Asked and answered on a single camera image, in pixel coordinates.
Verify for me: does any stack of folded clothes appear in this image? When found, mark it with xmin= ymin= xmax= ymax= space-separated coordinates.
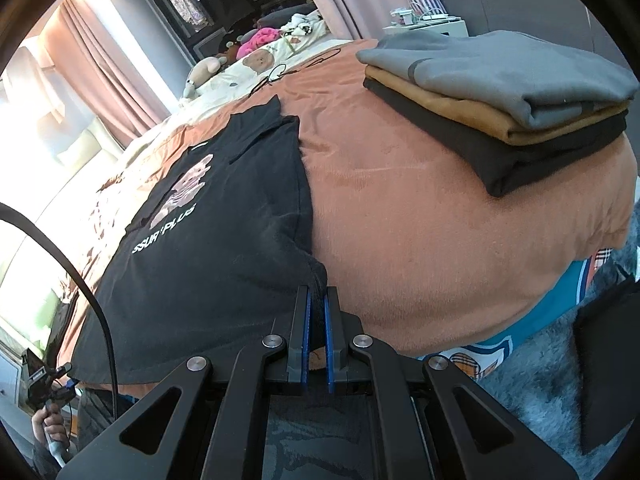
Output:
xmin=356 ymin=30 xmax=632 ymax=130

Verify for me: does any blue printed bed sheet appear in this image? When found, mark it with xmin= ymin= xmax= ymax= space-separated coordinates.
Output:
xmin=415 ymin=245 xmax=616 ymax=378

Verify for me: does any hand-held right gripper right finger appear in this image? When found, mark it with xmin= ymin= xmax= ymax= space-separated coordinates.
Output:
xmin=324 ymin=286 xmax=581 ymax=480

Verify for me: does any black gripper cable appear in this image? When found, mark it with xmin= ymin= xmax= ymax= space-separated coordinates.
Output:
xmin=0 ymin=202 xmax=121 ymax=411

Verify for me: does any blue grey fluffy rug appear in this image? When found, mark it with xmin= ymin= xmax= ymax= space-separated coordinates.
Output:
xmin=470 ymin=240 xmax=640 ymax=480

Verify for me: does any orange blanket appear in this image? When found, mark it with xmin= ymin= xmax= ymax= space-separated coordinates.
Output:
xmin=50 ymin=37 xmax=638 ymax=391

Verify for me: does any black printed t-shirt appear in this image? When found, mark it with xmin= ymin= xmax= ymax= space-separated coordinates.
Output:
xmin=70 ymin=94 xmax=328 ymax=396

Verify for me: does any folded black garment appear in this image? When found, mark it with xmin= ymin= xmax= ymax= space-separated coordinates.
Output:
xmin=364 ymin=77 xmax=628 ymax=198

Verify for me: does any white nightstand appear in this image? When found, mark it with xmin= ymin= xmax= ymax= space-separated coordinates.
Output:
xmin=382 ymin=12 xmax=466 ymax=41

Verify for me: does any beige plush toy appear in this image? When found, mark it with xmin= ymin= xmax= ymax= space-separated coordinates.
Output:
xmin=182 ymin=55 xmax=228 ymax=101

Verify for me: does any white patterned cloth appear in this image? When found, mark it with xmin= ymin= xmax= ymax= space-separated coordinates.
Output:
xmin=280 ymin=10 xmax=326 ymax=41

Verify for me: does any person's left hand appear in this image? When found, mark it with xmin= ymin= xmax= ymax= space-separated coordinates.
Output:
xmin=31 ymin=405 xmax=68 ymax=453

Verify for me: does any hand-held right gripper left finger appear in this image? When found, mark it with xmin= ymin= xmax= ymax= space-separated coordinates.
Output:
xmin=57 ymin=285 xmax=313 ymax=480

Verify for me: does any cream bed sheet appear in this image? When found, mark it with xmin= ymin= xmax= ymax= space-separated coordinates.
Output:
xmin=120 ymin=85 xmax=281 ymax=171

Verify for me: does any pink cloth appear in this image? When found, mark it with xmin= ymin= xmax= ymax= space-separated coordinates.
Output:
xmin=235 ymin=27 xmax=281 ymax=60

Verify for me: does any white padded headboard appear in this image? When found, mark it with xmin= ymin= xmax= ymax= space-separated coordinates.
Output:
xmin=50 ymin=115 xmax=126 ymax=171

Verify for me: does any pink curtain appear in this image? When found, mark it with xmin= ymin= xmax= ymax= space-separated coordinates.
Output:
xmin=37 ymin=0 xmax=173 ymax=146

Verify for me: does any grey pillow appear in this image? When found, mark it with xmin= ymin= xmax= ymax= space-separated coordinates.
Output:
xmin=255 ymin=7 xmax=318 ymax=28

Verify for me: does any cream bear print pillow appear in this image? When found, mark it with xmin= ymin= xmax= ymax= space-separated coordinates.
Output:
xmin=192 ymin=35 xmax=351 ymax=96

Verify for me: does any dark grey box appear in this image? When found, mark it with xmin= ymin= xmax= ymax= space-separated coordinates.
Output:
xmin=572 ymin=277 xmax=640 ymax=456

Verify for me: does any folded tan garment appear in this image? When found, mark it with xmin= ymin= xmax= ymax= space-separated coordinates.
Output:
xmin=364 ymin=65 xmax=630 ymax=146

